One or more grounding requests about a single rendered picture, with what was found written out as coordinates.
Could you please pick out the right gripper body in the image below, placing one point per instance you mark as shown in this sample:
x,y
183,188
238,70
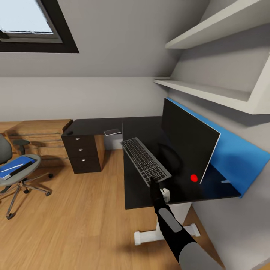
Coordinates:
x,y
155,192

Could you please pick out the notebook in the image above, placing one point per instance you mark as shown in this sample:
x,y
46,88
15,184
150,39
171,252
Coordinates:
x,y
111,132

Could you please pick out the keyboard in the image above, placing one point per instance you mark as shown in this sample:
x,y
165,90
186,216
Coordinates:
x,y
146,164

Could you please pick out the desk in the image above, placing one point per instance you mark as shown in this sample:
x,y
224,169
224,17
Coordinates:
x,y
182,190

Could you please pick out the folder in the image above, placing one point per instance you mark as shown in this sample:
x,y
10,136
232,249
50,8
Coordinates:
x,y
14,167

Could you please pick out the swivel chair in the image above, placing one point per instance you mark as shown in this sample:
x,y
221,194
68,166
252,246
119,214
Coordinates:
x,y
19,179

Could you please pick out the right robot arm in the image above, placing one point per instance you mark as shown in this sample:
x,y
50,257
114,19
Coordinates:
x,y
189,254

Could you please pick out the monitor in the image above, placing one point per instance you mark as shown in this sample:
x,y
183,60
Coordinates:
x,y
194,141

